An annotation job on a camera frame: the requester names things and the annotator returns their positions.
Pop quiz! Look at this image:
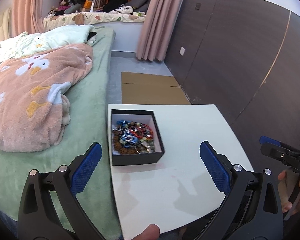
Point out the black jewelry box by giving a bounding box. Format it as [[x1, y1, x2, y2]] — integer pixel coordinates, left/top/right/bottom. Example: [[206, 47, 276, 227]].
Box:
[[109, 109, 165, 166]]

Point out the right hand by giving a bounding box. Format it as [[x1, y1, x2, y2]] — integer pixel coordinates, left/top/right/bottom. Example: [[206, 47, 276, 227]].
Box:
[[278, 169, 300, 216]]

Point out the left hand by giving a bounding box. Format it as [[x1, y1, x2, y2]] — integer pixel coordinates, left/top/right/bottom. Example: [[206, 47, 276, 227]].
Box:
[[132, 224, 160, 240]]

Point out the white side table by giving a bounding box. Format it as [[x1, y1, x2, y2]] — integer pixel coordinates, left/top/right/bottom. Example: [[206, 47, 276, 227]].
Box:
[[108, 104, 253, 239]]

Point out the dark brown wardrobe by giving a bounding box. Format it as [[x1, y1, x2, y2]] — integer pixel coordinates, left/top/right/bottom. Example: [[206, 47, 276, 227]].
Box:
[[165, 0, 300, 174]]

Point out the green bed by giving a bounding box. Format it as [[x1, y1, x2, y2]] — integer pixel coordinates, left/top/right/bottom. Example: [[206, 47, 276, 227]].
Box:
[[0, 27, 121, 239]]

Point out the peach plush blanket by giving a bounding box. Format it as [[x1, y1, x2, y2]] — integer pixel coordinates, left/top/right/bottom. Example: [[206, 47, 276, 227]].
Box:
[[0, 43, 93, 153]]

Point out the blue flower knot ornament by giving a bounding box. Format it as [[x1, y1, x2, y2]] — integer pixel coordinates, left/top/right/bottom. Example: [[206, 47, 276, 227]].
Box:
[[119, 129, 142, 148]]

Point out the flattened cardboard sheet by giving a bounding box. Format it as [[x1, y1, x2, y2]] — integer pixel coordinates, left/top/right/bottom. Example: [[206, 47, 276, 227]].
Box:
[[121, 72, 190, 105]]

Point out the light green quilt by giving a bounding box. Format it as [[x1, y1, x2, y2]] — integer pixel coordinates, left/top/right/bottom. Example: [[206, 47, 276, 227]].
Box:
[[0, 25, 93, 64]]

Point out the dark grey pillow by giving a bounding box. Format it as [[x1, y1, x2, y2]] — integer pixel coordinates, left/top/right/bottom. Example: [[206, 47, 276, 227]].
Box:
[[125, 0, 151, 12]]

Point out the floral window seat cushion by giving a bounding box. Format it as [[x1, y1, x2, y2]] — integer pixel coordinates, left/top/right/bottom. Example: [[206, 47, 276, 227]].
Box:
[[43, 12, 146, 31]]

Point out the pink curtain by window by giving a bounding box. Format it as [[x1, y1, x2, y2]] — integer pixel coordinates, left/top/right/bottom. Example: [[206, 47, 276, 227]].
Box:
[[11, 0, 44, 36]]

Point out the brown wooden bead bracelet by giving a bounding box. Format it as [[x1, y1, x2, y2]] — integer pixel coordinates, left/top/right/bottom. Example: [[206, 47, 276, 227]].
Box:
[[111, 132, 143, 155]]

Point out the dark green bead bracelet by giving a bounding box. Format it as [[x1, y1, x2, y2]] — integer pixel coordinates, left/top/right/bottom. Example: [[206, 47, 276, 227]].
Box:
[[133, 122, 157, 153]]

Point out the red bead bracelet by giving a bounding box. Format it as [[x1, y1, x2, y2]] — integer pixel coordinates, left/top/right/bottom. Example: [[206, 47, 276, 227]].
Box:
[[128, 122, 155, 140]]

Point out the white wall switch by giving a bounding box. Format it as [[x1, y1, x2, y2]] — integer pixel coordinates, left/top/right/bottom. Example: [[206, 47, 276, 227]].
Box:
[[179, 47, 185, 56]]

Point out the pink curtain by wall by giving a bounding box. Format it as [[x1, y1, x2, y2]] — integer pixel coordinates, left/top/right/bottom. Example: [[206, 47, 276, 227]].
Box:
[[136, 0, 183, 61]]

